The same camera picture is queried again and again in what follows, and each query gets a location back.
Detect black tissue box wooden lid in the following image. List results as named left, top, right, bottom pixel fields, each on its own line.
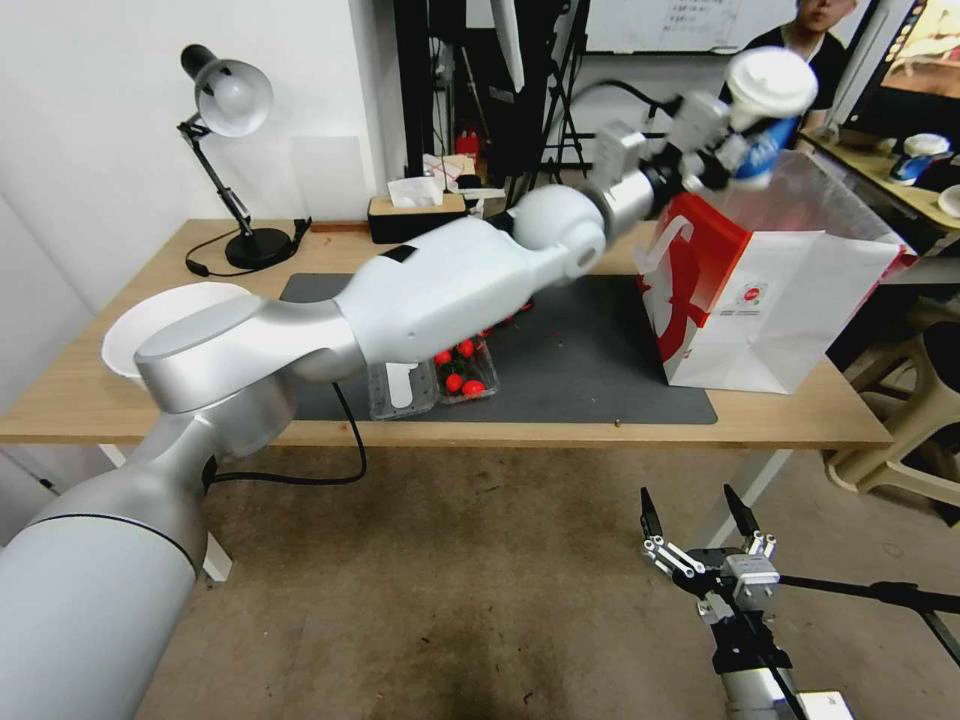
left=367, top=178, right=471, bottom=246

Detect beige plastic stool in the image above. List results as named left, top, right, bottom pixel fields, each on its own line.
left=823, top=296, right=960, bottom=519

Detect computer monitor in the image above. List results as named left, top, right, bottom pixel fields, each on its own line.
left=845, top=0, right=960, bottom=145

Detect black desk lamp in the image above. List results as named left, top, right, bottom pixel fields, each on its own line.
left=177, top=44, right=294, bottom=271

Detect person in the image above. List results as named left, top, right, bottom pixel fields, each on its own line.
left=718, top=0, right=853, bottom=135

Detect wooden side table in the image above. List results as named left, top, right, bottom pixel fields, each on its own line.
left=797, top=130, right=960, bottom=230

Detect blue paper cup white lid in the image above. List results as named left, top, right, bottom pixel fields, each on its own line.
left=718, top=46, right=820, bottom=189
left=890, top=132, right=953, bottom=188

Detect red white paper delivery bag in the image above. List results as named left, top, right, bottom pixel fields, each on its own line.
left=633, top=146, right=920, bottom=397

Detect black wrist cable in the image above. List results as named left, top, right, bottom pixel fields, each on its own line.
left=573, top=78, right=680, bottom=123
left=776, top=573, right=960, bottom=613

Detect white box red lines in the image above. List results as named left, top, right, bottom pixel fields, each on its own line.
left=420, top=152, right=481, bottom=190

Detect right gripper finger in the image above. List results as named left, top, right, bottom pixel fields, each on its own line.
left=722, top=483, right=779, bottom=562
left=638, top=487, right=705, bottom=580

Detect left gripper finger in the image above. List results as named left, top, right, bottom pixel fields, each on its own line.
left=704, top=136, right=753, bottom=190

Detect black table mat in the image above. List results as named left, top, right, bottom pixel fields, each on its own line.
left=281, top=273, right=719, bottom=426

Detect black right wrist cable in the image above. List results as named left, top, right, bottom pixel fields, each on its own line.
left=776, top=573, right=960, bottom=613

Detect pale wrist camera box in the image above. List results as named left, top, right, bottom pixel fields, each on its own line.
left=669, top=92, right=733, bottom=156
left=729, top=554, right=782, bottom=615

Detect clear plastic takeout box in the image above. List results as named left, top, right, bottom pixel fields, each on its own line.
left=367, top=335, right=502, bottom=421

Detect whiteboard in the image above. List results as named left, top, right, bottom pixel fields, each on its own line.
left=581, top=0, right=801, bottom=56

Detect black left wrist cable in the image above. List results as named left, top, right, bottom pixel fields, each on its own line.
left=573, top=78, right=680, bottom=123

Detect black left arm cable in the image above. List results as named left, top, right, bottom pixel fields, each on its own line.
left=200, top=378, right=369, bottom=490

